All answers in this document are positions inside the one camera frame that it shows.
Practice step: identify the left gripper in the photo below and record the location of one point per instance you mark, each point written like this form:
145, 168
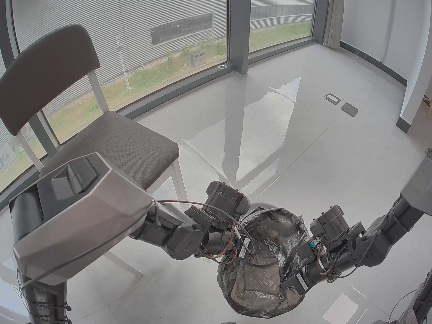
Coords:
221, 243

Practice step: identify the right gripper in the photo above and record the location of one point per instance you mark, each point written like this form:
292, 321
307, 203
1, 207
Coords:
314, 272

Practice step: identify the black plastic bag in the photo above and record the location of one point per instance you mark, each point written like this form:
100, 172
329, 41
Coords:
263, 275

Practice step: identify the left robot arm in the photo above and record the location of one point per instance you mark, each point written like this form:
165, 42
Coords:
81, 214

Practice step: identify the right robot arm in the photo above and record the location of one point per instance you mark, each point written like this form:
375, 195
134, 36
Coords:
401, 218

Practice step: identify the window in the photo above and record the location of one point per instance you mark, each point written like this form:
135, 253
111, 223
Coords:
135, 29

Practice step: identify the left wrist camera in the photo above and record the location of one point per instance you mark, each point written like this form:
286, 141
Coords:
226, 199

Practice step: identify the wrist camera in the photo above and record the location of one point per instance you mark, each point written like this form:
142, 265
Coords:
226, 199
329, 224

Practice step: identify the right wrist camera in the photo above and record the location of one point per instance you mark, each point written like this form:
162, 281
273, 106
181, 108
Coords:
329, 224

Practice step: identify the grey chair with white frame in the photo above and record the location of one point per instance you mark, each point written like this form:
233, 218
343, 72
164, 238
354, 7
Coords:
114, 147

